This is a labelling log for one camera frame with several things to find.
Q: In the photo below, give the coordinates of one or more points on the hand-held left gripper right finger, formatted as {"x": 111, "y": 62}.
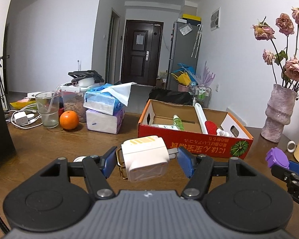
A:
{"x": 185, "y": 161}

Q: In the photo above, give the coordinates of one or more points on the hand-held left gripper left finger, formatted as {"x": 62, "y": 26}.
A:
{"x": 109, "y": 161}

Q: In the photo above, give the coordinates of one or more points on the purple bottle cap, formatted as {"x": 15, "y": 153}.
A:
{"x": 276, "y": 158}

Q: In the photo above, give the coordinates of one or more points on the red cardboard box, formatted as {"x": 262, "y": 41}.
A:
{"x": 201, "y": 148}

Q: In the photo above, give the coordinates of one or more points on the white bottle cap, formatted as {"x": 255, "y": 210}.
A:
{"x": 79, "y": 159}

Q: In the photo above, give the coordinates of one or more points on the white charger plug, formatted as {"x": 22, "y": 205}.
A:
{"x": 144, "y": 159}

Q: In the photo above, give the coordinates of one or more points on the green spray bottle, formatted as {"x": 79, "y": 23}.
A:
{"x": 179, "y": 123}

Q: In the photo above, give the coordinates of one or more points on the white rectangular plastic bottle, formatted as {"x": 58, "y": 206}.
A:
{"x": 164, "y": 126}

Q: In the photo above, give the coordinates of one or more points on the white lint brush red pad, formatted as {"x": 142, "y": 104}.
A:
{"x": 201, "y": 119}

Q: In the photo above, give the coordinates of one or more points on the small white spray bottle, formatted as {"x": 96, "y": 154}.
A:
{"x": 223, "y": 132}

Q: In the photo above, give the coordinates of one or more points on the white tape roll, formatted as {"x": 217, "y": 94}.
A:
{"x": 288, "y": 146}

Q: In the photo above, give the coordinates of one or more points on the white purple tissue pack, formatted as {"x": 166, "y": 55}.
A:
{"x": 102, "y": 122}

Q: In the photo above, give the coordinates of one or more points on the orange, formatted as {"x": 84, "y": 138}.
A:
{"x": 69, "y": 120}

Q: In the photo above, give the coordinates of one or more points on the grey ceramic vase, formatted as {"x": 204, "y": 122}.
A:
{"x": 279, "y": 114}

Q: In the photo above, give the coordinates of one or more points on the blue tissue pack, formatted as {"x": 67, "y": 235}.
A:
{"x": 99, "y": 102}

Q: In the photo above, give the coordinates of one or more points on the clear plastic food container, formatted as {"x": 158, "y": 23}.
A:
{"x": 73, "y": 107}

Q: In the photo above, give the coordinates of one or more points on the small trolley with bottles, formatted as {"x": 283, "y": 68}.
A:
{"x": 201, "y": 95}

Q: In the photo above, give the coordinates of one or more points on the clear drinking glass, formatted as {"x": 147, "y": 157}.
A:
{"x": 49, "y": 119}

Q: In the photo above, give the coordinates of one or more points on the pink bucket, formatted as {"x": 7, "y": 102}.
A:
{"x": 183, "y": 87}

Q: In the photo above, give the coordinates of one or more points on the clear drinking straw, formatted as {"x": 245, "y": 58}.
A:
{"x": 52, "y": 102}

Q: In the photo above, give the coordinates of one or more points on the white bowl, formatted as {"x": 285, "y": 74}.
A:
{"x": 86, "y": 82}

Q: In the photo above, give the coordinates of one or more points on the yellow bag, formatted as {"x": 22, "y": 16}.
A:
{"x": 183, "y": 78}

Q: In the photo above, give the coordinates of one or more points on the small brown cardboard box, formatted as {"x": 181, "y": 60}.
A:
{"x": 161, "y": 81}

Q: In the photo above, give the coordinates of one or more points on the purple feather decoration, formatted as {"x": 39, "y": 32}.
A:
{"x": 205, "y": 76}

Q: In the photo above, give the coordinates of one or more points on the black folding stand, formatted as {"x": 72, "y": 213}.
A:
{"x": 86, "y": 74}

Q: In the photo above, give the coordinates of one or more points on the blue bag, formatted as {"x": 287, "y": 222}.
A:
{"x": 188, "y": 68}

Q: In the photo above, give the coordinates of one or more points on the white power adapter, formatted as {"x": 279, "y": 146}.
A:
{"x": 20, "y": 119}

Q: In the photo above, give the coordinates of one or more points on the bunch of dried pink roses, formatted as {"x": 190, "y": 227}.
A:
{"x": 294, "y": 69}

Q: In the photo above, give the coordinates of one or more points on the thin white rod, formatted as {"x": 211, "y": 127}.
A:
{"x": 78, "y": 65}

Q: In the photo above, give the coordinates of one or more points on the dark brown entrance door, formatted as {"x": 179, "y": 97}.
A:
{"x": 139, "y": 64}

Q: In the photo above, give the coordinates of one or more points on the yellow packet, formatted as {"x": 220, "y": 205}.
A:
{"x": 22, "y": 104}

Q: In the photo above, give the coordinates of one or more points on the grey refrigerator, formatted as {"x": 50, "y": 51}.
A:
{"x": 182, "y": 52}

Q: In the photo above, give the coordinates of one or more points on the grey side door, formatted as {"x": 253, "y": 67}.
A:
{"x": 112, "y": 47}

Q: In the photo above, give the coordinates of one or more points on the white folded umbrella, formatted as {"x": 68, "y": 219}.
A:
{"x": 196, "y": 42}

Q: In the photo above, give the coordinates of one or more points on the paper sheet on door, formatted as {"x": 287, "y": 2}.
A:
{"x": 139, "y": 39}

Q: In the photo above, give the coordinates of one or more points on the clear plastic bag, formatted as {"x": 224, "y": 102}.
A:
{"x": 185, "y": 29}

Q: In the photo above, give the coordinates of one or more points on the black tripod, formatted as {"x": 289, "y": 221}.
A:
{"x": 1, "y": 79}

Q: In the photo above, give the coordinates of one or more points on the yellow box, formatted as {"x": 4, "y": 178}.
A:
{"x": 191, "y": 17}

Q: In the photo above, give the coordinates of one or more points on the white wall socket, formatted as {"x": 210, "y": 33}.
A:
{"x": 217, "y": 88}

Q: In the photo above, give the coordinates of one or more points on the white wall electric panel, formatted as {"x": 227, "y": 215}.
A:
{"x": 215, "y": 20}

